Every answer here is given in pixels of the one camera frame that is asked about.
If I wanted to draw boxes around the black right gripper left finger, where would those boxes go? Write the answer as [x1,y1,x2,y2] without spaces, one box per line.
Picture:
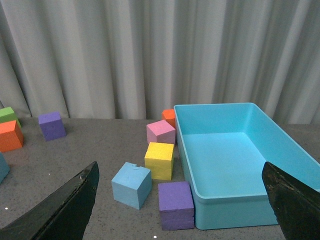
[0,161,100,240]

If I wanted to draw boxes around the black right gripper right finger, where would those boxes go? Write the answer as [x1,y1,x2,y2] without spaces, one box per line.
[261,161,320,240]

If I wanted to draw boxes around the light blue foam block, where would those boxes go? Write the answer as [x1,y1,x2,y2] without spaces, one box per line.
[111,162,152,210]
[0,153,10,183]

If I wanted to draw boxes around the purple foam block far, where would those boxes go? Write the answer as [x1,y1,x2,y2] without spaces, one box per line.
[38,111,67,141]

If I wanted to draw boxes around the light blue plastic bin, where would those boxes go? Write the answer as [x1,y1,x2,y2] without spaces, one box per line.
[174,102,320,230]

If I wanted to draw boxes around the orange foam block left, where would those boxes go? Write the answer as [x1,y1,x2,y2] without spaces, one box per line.
[0,120,24,152]

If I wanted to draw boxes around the yellow foam block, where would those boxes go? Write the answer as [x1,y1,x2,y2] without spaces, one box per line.
[144,142,175,181]

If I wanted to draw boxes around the purple foam block near bin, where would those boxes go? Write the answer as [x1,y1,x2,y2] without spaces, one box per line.
[158,181,195,231]

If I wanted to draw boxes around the green foam block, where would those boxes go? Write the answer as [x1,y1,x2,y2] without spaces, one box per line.
[0,107,22,128]

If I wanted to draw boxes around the pink foam block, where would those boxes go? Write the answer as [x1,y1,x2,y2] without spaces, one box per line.
[146,120,176,144]

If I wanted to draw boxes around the orange foam block behind bin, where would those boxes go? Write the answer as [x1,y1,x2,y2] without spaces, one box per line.
[161,108,176,128]

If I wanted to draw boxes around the grey pleated curtain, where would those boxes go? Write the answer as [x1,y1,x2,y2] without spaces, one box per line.
[0,0,320,124]

